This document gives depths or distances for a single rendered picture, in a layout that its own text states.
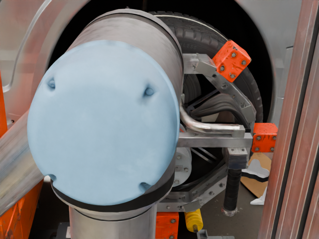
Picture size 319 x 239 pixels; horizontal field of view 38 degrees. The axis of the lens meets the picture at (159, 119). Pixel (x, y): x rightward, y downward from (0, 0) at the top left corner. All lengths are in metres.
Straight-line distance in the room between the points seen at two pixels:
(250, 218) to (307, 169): 2.14
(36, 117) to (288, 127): 0.22
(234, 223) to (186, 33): 1.34
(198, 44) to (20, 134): 0.90
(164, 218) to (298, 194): 1.18
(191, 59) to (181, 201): 0.50
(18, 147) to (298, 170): 0.32
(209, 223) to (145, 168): 2.12
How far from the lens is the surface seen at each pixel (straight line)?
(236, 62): 1.35
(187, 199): 1.59
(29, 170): 0.59
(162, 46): 0.42
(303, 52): 0.41
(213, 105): 1.29
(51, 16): 1.52
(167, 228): 1.62
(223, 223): 2.48
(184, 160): 1.30
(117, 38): 0.39
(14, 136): 0.59
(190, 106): 1.50
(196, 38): 1.40
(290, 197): 0.45
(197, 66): 1.33
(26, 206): 1.55
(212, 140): 1.23
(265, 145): 1.50
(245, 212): 2.58
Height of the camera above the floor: 1.58
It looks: 28 degrees down
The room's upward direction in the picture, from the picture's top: 3 degrees clockwise
